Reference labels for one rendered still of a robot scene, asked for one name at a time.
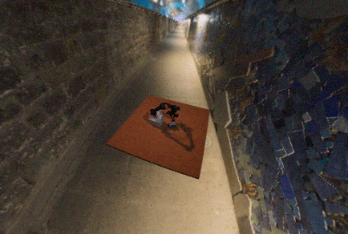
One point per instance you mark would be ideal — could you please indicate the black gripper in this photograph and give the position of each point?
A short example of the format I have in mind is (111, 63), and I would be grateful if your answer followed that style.
(172, 113)

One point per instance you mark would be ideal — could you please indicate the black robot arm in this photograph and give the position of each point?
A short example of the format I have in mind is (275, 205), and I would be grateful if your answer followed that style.
(162, 107)

